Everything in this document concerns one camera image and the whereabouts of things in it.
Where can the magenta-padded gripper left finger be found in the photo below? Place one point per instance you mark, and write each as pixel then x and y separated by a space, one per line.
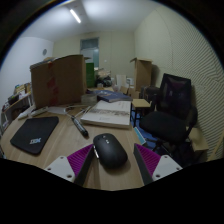
pixel 79 160

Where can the black computer mouse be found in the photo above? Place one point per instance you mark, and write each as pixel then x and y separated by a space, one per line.
pixel 110 151

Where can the small wooden stool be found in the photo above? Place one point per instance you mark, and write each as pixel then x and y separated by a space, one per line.
pixel 141 103

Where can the round wall clock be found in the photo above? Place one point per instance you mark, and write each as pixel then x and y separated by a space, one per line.
pixel 44 52

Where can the black marker pen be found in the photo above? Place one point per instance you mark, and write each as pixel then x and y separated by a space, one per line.
pixel 80 126

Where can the large taped cardboard box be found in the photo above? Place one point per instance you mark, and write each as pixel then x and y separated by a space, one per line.
pixel 60 81

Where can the small clear plastic container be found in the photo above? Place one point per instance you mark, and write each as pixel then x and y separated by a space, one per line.
pixel 88 99

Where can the open tall cardboard box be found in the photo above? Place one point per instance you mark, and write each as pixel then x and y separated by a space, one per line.
pixel 142 75

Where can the white book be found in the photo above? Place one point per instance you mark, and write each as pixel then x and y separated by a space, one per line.
pixel 106 115

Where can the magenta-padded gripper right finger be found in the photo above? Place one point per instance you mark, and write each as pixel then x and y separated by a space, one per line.
pixel 148 159

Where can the green cabinet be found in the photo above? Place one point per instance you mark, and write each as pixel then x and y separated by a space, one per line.
pixel 90 75

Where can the plain white remote control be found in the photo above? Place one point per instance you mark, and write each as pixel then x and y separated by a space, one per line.
pixel 24 115

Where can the blue book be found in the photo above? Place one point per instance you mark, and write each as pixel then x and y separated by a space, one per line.
pixel 111 96

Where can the wooden shelf unit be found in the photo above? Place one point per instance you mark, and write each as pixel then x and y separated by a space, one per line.
pixel 16 103

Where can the light blue booklet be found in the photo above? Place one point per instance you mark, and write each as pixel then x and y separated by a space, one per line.
pixel 140 136

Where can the small brown cardboard box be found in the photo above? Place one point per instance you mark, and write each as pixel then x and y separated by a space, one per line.
pixel 198 140

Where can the black office chair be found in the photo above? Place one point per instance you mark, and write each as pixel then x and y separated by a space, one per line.
pixel 165 125

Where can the ceiling tube light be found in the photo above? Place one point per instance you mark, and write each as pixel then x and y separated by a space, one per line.
pixel 75 16

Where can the black mouse pad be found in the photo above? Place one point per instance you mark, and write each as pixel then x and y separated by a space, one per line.
pixel 33 133

